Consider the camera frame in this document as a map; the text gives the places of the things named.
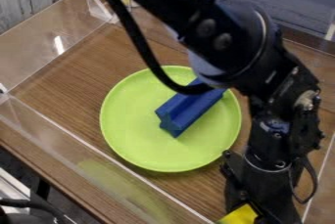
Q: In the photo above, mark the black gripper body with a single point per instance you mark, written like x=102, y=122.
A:
x=261, y=187

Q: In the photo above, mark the yellow toy banana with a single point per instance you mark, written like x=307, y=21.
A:
x=242, y=215

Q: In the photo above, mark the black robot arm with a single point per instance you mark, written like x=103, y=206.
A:
x=238, y=54

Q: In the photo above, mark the green round plate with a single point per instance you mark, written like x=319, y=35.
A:
x=130, y=127

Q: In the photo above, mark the blue plastic block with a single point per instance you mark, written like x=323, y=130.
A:
x=182, y=110

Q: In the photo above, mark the clear acrylic corner bracket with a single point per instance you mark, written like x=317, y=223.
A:
x=99, y=11

